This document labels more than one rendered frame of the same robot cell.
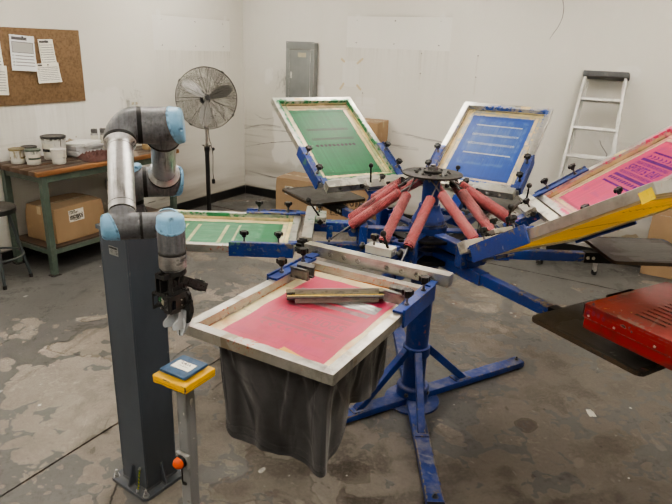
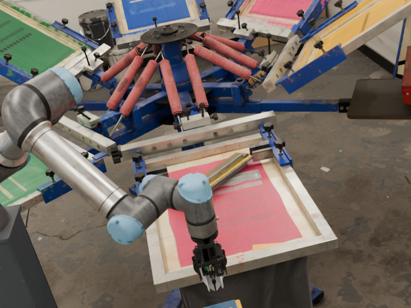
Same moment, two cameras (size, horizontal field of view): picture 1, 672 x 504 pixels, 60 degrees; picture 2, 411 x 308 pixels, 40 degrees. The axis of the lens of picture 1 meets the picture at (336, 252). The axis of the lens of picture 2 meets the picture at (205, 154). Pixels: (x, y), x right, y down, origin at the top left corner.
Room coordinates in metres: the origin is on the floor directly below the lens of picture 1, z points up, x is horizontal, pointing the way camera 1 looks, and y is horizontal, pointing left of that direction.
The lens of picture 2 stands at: (0.53, 1.06, 2.14)
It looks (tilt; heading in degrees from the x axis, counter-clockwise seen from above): 29 degrees down; 326
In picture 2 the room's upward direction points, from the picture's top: 11 degrees counter-clockwise
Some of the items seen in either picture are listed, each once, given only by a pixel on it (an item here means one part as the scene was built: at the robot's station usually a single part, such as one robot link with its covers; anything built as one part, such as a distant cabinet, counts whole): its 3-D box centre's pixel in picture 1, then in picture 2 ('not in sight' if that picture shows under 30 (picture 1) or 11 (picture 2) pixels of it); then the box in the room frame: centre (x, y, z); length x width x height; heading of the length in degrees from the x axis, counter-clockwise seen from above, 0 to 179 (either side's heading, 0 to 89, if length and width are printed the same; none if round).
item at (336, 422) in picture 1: (358, 388); not in sight; (1.80, -0.10, 0.74); 0.46 x 0.04 x 0.42; 151
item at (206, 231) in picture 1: (250, 215); (19, 153); (2.86, 0.44, 1.05); 1.08 x 0.61 x 0.23; 91
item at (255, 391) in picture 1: (271, 402); (249, 299); (1.70, 0.20, 0.74); 0.45 x 0.03 x 0.43; 61
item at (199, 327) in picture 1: (318, 308); (221, 198); (1.95, 0.05, 0.97); 0.79 x 0.58 x 0.04; 151
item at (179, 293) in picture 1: (172, 289); (207, 251); (1.50, 0.45, 1.22); 0.09 x 0.08 x 0.12; 149
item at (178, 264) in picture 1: (173, 261); (203, 223); (1.50, 0.44, 1.30); 0.08 x 0.08 x 0.05
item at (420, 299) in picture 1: (414, 303); (275, 150); (2.03, -0.30, 0.98); 0.30 x 0.05 x 0.07; 151
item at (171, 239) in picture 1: (171, 233); (196, 198); (1.51, 0.45, 1.38); 0.09 x 0.08 x 0.11; 18
